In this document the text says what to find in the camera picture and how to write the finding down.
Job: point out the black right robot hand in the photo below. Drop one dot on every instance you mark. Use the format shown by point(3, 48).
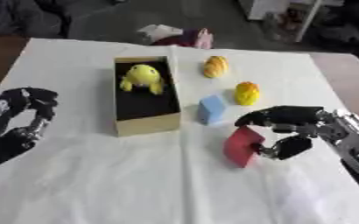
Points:
point(284, 116)

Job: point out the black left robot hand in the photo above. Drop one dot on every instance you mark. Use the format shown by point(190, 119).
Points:
point(11, 143)

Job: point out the red block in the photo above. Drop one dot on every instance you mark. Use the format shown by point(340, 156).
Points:
point(243, 145)

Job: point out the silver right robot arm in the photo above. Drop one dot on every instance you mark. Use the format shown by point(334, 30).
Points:
point(348, 140)

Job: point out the tan cardboard box black inside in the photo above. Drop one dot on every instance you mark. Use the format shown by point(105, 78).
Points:
point(147, 108)

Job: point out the yellow toy corn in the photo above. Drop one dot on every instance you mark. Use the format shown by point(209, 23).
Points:
point(247, 93)

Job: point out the light blue block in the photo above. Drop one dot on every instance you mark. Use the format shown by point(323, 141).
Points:
point(210, 109)

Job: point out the orange striped toy bread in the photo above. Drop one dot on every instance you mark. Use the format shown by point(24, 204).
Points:
point(215, 66)

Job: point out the white shelf unit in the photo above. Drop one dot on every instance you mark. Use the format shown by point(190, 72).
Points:
point(284, 17)

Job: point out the person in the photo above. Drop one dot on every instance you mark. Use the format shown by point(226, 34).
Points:
point(14, 17)

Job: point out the white and pink bag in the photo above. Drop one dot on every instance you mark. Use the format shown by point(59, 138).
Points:
point(180, 36)

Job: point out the yellow soft toy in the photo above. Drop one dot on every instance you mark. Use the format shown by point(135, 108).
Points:
point(142, 78)

